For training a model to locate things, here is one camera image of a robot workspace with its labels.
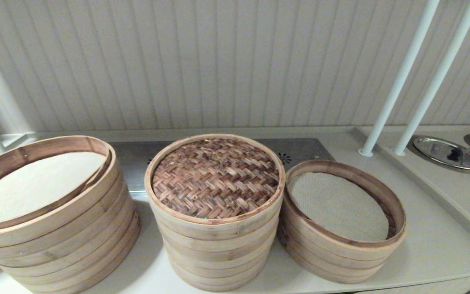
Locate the woven bamboo steamer lid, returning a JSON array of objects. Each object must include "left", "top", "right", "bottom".
[{"left": 144, "top": 134, "right": 286, "bottom": 241}]

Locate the white base bracket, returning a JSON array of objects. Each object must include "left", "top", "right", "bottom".
[{"left": 0, "top": 131, "right": 39, "bottom": 148}]

